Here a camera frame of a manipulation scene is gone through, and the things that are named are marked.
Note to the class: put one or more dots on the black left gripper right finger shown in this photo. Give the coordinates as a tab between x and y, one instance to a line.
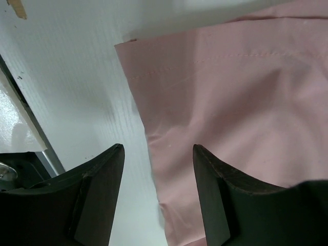
238	209

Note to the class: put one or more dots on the pink trousers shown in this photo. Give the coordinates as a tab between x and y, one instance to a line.
253	91

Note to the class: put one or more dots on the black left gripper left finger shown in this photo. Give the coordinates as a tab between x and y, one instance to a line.
73	208

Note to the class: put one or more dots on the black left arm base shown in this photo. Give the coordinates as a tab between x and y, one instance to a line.
23	170

